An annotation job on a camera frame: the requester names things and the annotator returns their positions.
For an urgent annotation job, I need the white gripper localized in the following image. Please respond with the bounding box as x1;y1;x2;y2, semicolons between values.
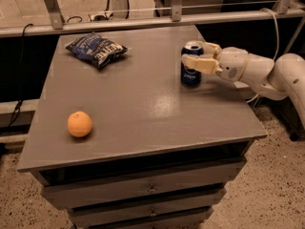
181;42;249;82

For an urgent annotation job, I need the blue pepsi can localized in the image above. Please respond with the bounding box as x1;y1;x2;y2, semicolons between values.
180;41;204;87

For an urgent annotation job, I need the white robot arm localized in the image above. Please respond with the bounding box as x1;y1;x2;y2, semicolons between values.
181;41;305;126

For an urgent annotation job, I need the metal railing bar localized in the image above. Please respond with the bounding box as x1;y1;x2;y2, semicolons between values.
0;8;305;38

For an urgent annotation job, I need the white power strip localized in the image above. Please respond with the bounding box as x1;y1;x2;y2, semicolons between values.
89;12;113;21

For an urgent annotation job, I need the dark blue chip bag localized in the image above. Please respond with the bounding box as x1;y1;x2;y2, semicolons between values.
65;32;128;70

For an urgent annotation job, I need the grey drawer cabinet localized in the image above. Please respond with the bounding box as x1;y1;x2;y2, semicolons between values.
17;26;266;229

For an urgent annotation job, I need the orange fruit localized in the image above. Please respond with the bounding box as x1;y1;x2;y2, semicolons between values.
67;111;92;137

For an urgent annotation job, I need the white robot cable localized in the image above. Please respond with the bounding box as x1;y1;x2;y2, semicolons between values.
246;7;281;104

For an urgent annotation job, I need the black hanging cable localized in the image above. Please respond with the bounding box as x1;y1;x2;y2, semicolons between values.
7;23;34;129

